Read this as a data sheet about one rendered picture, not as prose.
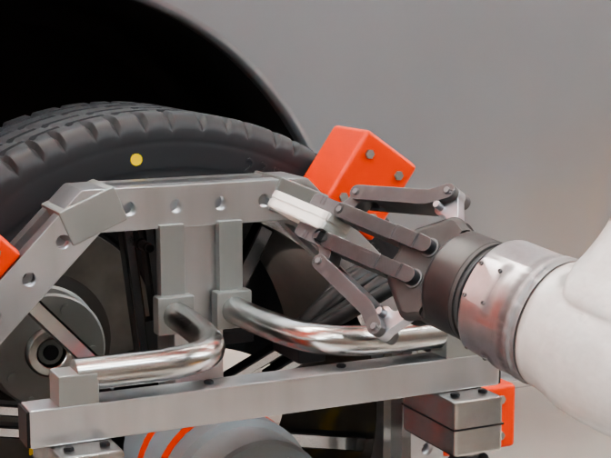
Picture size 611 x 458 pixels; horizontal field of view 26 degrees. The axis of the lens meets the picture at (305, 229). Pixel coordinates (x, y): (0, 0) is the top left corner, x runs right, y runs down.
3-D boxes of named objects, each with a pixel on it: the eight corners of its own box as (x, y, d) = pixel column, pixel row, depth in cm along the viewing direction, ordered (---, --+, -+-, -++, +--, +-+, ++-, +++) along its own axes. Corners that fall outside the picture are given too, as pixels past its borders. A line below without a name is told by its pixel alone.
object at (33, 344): (77, 364, 172) (65, 319, 171) (81, 368, 171) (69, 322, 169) (31, 381, 170) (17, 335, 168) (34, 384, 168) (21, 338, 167)
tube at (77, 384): (188, 333, 125) (186, 222, 123) (271, 383, 108) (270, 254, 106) (2, 353, 118) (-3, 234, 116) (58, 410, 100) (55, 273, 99)
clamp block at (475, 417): (448, 423, 123) (449, 367, 122) (503, 451, 115) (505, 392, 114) (401, 430, 121) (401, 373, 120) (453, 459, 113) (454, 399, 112)
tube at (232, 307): (373, 313, 133) (374, 209, 132) (477, 356, 116) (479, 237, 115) (210, 330, 126) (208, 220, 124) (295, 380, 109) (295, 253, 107)
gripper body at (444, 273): (496, 223, 90) (402, 187, 97) (437, 332, 90) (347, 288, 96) (548, 263, 96) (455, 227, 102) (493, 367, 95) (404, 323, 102)
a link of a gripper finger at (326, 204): (349, 223, 103) (367, 189, 103) (307, 204, 107) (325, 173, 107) (360, 230, 104) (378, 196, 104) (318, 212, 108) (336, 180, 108)
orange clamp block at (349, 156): (338, 232, 138) (383, 159, 139) (374, 243, 131) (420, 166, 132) (288, 196, 135) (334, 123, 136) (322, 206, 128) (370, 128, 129)
